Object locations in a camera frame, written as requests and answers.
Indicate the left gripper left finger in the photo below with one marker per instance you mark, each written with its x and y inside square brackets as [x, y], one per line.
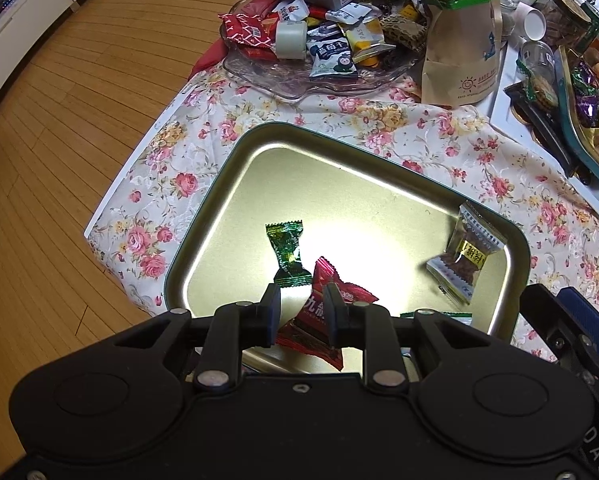
[232, 329]

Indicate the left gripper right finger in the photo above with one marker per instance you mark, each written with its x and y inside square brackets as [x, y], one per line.
[370, 329]

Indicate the red snack packet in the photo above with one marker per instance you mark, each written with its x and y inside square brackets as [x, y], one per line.
[307, 332]

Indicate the green candy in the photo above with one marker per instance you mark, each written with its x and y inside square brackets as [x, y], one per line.
[284, 239]

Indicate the brown date snack packet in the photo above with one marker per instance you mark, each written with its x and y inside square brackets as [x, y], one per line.
[472, 241]

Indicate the empty gold tin tray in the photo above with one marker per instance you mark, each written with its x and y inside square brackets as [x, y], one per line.
[376, 222]

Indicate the floral tablecloth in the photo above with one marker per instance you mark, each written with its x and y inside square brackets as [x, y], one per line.
[552, 234]

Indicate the teal gold snack tray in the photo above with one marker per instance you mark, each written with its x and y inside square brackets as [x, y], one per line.
[578, 93]

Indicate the white plastic tray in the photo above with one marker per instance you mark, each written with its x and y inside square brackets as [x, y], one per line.
[510, 112]

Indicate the kraft paper snack bag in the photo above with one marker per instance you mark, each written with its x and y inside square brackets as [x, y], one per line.
[461, 62]

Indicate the clear glass dish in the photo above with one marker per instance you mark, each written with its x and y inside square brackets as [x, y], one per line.
[361, 48]

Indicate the white tape roll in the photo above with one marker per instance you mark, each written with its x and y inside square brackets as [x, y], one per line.
[290, 40]

